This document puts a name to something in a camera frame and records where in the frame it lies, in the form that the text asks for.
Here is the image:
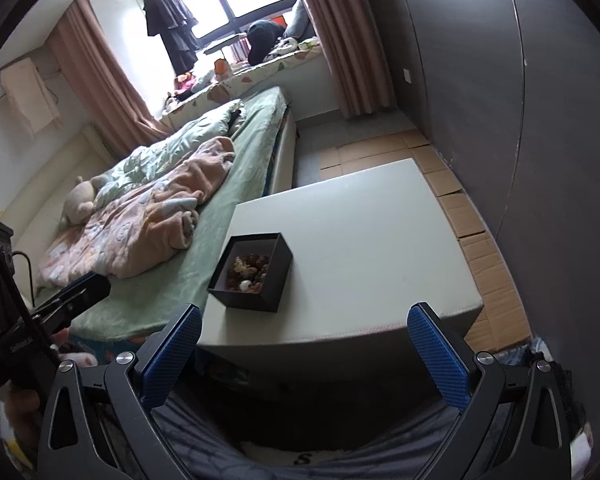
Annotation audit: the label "black jewelry box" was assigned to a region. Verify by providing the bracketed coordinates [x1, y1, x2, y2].
[208, 233, 292, 313]

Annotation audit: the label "left hand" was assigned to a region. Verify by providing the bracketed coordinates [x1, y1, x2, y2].
[5, 328, 98, 468]

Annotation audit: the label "green bed mattress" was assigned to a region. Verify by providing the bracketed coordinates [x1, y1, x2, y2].
[71, 87, 297, 344]

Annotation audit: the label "cream bed headboard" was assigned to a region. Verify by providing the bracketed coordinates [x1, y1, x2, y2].
[0, 123, 117, 266]

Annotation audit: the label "plush toy on bed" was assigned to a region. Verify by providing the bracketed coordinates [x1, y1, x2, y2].
[60, 177, 98, 229]

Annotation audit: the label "pink fleece blanket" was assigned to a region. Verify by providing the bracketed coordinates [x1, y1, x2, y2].
[36, 136, 235, 288]

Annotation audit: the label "floral green quilt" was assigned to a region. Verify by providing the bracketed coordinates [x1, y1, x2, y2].
[94, 100, 246, 210]

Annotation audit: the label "pink left curtain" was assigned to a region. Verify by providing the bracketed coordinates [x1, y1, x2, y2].
[46, 0, 171, 158]

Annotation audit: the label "pink curtain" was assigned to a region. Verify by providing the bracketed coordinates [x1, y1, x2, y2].
[46, 0, 171, 158]
[304, 0, 394, 118]

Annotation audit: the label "hanging beige cloth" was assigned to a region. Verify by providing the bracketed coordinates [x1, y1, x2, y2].
[0, 58, 61, 138]

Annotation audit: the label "floral window seat cushion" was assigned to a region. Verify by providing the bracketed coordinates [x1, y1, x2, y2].
[159, 37, 324, 131]

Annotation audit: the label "dark wardrobe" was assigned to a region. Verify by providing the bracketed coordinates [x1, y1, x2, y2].
[370, 0, 600, 368]

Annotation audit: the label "hanging black clothes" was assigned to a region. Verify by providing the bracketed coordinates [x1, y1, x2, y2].
[143, 0, 200, 75]

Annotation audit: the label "black bag on sill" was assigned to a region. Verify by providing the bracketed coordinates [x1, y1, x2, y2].
[247, 20, 286, 66]

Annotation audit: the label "grey pillow on sill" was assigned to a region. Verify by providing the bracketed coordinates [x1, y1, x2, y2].
[283, 0, 315, 42]

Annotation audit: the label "pink right curtain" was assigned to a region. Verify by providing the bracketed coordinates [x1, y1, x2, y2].
[304, 0, 394, 118]

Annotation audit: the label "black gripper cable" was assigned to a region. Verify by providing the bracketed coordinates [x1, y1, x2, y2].
[10, 250, 38, 311]

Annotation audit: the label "wall light switch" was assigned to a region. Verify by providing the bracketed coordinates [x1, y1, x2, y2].
[403, 68, 413, 84]

